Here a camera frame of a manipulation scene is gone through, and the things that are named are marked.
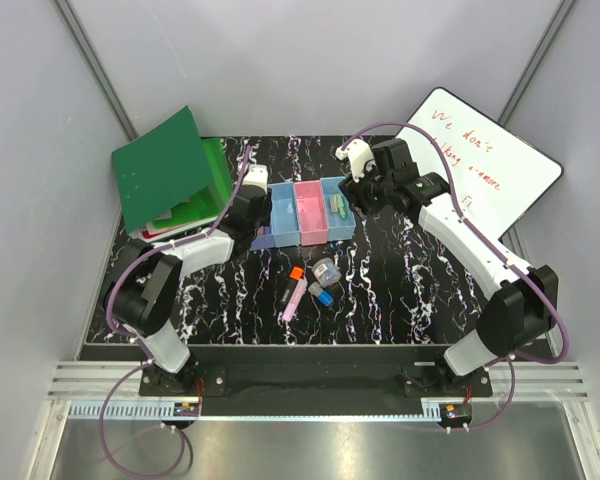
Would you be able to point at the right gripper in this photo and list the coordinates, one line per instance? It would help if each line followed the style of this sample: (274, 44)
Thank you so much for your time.
(354, 192)

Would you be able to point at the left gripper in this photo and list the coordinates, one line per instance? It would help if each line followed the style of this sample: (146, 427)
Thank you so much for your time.
(266, 209)

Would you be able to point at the silver binder clip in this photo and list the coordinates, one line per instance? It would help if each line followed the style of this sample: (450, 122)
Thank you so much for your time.
(334, 204)

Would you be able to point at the grey glitter jar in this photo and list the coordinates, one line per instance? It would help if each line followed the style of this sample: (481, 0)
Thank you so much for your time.
(326, 272)

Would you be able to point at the green stapler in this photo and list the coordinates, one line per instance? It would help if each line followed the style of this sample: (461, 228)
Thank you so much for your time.
(340, 207)

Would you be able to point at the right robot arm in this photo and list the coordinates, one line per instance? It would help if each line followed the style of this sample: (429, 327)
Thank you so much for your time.
(520, 298)

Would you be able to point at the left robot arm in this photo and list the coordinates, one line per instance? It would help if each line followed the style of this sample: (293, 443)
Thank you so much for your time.
(139, 292)

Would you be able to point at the purple plastic bin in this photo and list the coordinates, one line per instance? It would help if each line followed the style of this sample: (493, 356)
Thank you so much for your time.
(264, 239)

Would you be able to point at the light blue plastic bin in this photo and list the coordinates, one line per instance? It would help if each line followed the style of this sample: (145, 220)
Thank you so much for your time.
(284, 218)

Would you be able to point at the blue plastic bin right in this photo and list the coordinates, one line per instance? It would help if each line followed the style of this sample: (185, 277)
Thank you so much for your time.
(338, 229)

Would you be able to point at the pink plastic bin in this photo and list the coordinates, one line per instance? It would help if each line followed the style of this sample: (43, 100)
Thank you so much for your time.
(311, 213)

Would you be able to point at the orange capped black highlighter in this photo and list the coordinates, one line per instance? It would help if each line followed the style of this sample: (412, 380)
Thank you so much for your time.
(297, 273)

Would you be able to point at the green folder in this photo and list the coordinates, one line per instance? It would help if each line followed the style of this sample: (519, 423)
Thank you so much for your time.
(171, 177)

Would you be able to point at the pink highlighter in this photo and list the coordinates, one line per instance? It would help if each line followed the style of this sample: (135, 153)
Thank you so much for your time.
(295, 299)

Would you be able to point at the blue capped small bottle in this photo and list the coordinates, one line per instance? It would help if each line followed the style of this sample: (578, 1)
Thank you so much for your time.
(320, 294)

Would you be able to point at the white whiteboard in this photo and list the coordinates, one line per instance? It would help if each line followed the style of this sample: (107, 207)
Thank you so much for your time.
(497, 176)

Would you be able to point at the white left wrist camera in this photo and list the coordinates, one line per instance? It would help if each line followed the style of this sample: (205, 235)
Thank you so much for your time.
(257, 175)

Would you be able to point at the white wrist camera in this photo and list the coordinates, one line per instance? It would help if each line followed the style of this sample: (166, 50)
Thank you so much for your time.
(257, 175)
(358, 153)

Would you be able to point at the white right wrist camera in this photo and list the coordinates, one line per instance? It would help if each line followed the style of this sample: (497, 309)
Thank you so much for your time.
(358, 153)

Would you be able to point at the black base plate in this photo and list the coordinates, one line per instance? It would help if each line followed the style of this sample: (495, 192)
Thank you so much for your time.
(314, 381)

